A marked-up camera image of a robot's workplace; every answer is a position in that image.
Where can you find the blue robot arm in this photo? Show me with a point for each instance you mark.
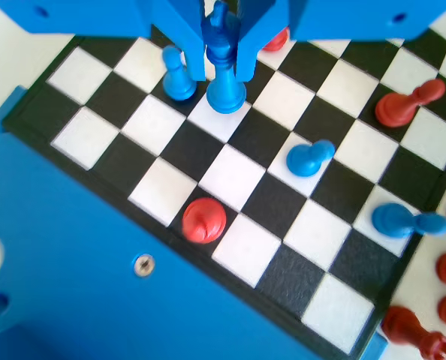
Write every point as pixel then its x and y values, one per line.
pixel 28 348

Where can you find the red chess king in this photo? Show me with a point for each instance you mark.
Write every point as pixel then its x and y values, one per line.
pixel 204 221

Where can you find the silver base screw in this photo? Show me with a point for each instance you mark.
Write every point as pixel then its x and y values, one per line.
pixel 144 265

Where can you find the black and white chessboard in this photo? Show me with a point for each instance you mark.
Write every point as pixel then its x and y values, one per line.
pixel 230 176

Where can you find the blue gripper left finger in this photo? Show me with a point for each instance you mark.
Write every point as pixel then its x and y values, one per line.
pixel 95 15

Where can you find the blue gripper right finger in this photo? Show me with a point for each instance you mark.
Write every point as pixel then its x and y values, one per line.
pixel 339 18

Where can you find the blue chess king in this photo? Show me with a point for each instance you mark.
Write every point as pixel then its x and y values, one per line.
pixel 226 93

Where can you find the blue base plate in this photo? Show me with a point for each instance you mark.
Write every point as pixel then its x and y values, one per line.
pixel 95 243

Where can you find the red chess rook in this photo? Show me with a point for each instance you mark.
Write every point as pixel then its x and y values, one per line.
pixel 403 326

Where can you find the blue chess pawn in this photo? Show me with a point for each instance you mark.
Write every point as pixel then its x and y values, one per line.
pixel 390 221
pixel 303 161
pixel 176 86

